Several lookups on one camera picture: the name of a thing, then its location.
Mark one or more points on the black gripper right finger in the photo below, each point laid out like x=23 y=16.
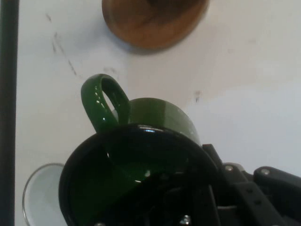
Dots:
x=265 y=200

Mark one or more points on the green enamel mug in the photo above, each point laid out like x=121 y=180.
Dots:
x=155 y=113

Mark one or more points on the brown wooden mug tree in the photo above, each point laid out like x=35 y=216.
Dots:
x=152 y=26

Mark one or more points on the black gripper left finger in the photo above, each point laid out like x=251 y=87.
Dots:
x=183 y=212

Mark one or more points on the white enamel mug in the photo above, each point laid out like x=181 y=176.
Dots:
x=44 y=193

